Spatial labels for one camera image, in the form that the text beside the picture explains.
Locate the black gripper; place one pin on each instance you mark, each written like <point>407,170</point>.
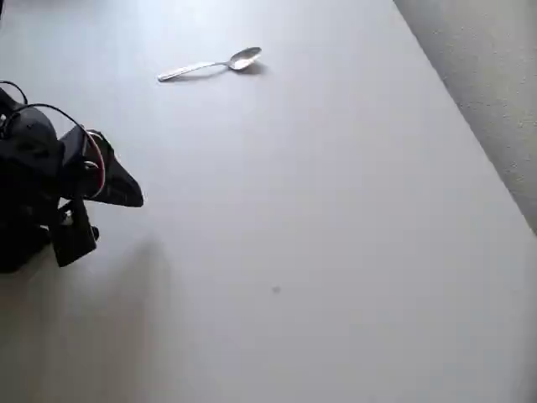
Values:
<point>118,185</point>

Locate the silver metal spoon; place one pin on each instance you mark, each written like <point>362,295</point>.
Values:
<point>245,59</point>

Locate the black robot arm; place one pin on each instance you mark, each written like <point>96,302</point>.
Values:
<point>25,168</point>

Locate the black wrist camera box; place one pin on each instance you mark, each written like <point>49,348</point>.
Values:
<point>73,239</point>

